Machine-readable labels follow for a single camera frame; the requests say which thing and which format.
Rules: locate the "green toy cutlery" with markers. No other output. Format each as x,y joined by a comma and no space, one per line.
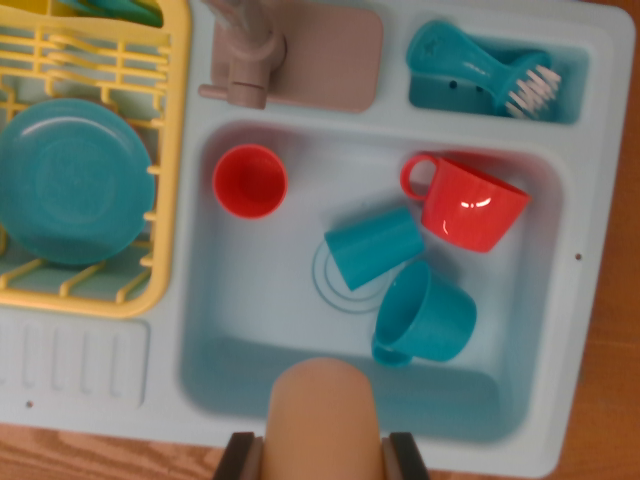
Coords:
125,12

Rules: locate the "teal toy plate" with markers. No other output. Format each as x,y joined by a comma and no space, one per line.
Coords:
75,185

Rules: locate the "light blue toy sink unit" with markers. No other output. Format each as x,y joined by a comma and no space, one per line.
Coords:
165,350

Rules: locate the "teal dish brush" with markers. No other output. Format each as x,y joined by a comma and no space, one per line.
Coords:
450,50

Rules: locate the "teal tumbler cup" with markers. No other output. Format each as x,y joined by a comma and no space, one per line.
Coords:
375,245

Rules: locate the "beige detergent bottle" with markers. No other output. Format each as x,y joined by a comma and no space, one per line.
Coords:
320,425

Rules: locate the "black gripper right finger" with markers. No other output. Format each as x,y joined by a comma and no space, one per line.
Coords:
405,460

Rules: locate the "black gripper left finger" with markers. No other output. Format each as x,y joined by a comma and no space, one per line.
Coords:
240,460

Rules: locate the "yellow dish rack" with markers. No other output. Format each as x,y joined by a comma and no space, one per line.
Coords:
175,150

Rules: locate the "red tumbler cup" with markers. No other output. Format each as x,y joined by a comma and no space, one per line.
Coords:
250,182

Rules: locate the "grey toy faucet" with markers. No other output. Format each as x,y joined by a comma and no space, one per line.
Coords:
325,55

